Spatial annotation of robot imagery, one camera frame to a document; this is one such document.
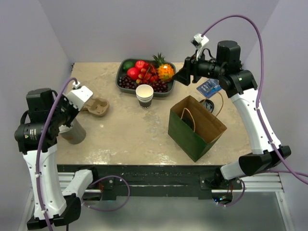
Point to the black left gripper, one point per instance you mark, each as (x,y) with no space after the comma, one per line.
(75,110)

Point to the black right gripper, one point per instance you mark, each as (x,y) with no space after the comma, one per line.
(192,67)

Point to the brown and green paper bag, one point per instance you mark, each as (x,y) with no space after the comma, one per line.
(208,128)

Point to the black plastic cup lid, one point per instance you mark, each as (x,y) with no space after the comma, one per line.
(189,122)

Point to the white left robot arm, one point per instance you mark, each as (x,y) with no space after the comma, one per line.
(37,141)

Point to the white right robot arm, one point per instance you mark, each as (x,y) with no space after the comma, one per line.
(241,88)

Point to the white wrapped straws bundle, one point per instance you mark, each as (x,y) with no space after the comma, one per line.
(64,129)

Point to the orange pineapple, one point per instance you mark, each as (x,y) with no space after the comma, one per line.
(165,70)

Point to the brown paper straw holder cup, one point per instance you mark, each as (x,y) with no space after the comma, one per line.
(76,135)

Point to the blue card packet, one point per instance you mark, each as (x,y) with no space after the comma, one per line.
(209,88)

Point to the stack of pulp carriers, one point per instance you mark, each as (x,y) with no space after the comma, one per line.
(97,107)

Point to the red lychee bunch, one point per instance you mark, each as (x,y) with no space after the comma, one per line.
(149,75)

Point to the stack of black lids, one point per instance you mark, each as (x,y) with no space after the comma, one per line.
(208,104)

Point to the stack of paper cups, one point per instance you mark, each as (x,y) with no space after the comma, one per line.
(144,94)

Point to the red apple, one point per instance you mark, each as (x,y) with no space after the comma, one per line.
(141,64)
(133,73)

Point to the green lime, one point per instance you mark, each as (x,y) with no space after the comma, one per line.
(127,65)

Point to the dark purple grape bunch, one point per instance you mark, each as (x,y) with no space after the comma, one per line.
(127,83)

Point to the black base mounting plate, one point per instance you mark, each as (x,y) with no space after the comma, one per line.
(154,180)

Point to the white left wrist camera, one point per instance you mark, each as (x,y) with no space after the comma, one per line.
(79,96)

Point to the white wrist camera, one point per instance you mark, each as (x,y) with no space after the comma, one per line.
(199,41)
(79,96)

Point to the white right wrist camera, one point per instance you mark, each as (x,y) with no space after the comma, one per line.
(199,41)

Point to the aluminium frame rail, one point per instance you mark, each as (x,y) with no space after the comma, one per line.
(270,182)

